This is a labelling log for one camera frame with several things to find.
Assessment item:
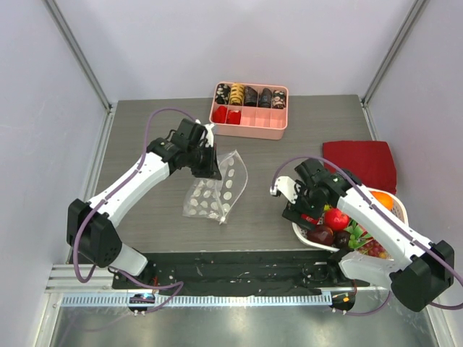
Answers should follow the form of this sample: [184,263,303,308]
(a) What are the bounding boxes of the white slotted cable duct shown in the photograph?
[61,292,332,308]

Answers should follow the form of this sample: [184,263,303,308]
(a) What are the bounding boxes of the dark brown sock roll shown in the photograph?
[243,85,258,107]

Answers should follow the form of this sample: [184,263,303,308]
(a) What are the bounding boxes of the black floral sock roll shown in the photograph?
[214,83,231,105]

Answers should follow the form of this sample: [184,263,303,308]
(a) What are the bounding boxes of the red apple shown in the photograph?
[323,208,350,231]

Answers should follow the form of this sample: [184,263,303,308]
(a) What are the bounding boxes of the orange tangerine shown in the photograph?
[370,191,394,210]

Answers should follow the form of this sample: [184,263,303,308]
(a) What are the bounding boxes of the black pink floral roll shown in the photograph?
[271,90,286,109]

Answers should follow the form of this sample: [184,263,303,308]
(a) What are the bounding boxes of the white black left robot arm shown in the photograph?
[67,119,221,288]

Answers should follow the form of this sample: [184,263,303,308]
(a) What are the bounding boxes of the pink dragon fruit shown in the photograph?
[344,220,373,249]

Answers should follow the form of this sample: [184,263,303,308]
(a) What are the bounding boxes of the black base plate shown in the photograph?
[111,249,370,297]

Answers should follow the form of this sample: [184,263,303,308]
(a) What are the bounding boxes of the purple grape bunch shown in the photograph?
[357,240,388,259]

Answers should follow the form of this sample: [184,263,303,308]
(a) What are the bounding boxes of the white perforated fruit basket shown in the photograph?
[292,188,409,260]

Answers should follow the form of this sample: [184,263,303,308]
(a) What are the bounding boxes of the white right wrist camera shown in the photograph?
[269,176,297,204]

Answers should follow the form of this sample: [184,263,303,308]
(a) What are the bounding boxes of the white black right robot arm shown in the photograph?
[270,156,462,312]

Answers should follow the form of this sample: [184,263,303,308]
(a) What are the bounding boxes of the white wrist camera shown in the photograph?
[199,124,216,147]
[269,176,297,204]

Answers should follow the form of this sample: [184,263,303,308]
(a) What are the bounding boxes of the folded red cloth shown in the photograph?
[322,140,397,194]

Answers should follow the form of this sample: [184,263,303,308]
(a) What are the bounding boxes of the black dotted sock roll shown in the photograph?
[258,87,272,108]

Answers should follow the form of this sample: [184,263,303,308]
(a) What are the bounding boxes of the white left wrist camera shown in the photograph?
[199,124,216,147]

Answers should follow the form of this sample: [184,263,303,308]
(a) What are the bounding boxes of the yellow black patterned roll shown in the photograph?
[229,83,245,106]

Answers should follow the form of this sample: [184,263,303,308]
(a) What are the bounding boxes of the clear polka dot zip bag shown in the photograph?
[183,150,248,224]

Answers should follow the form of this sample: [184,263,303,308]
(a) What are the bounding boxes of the pink divided organizer box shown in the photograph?
[209,82,289,140]

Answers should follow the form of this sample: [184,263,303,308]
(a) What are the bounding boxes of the red item left compartment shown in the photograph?
[212,106,227,124]

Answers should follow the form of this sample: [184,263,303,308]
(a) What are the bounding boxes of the dark purple plum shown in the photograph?
[306,225,334,246]

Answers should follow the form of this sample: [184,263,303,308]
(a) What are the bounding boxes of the red item compartment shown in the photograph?
[212,106,227,124]
[226,110,242,125]

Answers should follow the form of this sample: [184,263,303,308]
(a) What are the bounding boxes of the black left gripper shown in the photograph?
[187,142,221,180]

